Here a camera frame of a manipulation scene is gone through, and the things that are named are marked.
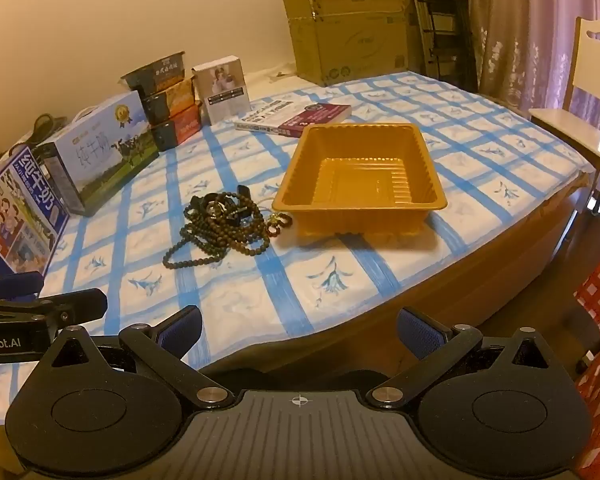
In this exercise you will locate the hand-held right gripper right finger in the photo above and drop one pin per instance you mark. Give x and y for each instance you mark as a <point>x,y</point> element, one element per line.
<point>417,332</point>

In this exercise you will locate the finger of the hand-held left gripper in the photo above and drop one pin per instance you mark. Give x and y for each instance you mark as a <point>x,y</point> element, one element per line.
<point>75,305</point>
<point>15,285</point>

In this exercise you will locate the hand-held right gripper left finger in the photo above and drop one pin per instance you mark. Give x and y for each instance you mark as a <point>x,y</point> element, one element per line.
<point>180,332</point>

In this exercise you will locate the black wrist watch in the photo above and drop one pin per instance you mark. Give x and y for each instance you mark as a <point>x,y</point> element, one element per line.
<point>215,207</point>

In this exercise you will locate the small red bead charm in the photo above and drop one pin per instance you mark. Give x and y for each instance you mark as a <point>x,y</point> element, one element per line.
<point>276,225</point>

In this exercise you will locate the yellow plastic tray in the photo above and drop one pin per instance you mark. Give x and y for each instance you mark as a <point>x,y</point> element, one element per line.
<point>330,150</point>

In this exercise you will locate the blue cartoon print milk carton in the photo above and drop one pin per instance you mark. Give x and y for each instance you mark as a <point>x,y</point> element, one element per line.
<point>20,210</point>

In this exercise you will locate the green cow print milk carton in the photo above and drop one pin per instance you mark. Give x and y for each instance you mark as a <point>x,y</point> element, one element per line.
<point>105,155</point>

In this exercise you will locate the blue checked bed sheet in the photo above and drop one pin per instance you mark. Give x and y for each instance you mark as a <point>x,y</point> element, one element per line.
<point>480,160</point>

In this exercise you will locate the red instant noodle box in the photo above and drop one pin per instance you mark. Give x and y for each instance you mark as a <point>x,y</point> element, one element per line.
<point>180,127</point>

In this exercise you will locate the maroon and white book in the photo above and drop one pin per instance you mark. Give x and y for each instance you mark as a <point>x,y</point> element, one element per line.
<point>310,115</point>

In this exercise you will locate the white photo print box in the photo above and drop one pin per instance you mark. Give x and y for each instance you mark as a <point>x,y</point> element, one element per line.
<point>222,85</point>

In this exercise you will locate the large cardboard box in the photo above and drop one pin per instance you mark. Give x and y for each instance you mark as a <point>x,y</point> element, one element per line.
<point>350,45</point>

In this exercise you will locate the folding metal ladder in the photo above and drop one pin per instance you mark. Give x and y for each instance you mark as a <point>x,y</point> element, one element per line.
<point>440,20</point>

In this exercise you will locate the white wooden chair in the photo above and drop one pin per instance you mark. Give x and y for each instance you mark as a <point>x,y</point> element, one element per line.
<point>595,60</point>

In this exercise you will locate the pink patterned curtain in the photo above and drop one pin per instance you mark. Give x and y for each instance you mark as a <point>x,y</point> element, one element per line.
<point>530,20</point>

